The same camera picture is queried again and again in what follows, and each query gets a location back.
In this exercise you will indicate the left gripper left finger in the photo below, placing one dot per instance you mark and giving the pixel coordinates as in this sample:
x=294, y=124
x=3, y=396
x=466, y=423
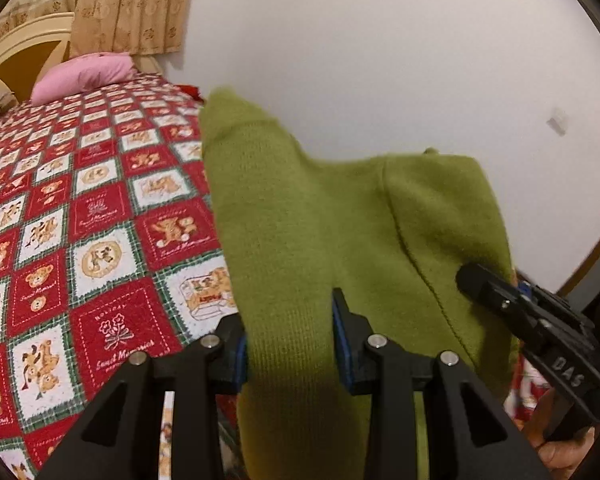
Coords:
x=117, y=435

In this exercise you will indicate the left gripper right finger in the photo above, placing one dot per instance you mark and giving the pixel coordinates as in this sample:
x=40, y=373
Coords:
x=430, y=416

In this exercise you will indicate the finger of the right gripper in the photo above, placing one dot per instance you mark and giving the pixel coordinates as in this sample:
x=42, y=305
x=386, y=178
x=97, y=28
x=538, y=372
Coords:
x=487, y=289

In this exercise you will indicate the green orange striped knit sweater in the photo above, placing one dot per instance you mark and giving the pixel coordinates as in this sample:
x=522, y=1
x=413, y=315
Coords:
x=390, y=231

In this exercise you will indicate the red patchwork bear bedspread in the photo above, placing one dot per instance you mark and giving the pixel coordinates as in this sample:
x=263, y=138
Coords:
x=107, y=247

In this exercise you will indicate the pink pillow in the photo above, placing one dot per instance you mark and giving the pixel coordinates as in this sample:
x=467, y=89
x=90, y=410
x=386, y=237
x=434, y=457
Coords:
x=85, y=73

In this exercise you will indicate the cream wooden headboard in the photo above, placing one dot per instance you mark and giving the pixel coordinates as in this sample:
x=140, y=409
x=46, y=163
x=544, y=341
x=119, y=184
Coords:
x=30, y=51

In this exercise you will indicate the beige window curtain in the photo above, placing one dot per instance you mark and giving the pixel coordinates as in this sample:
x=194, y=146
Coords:
x=137, y=27

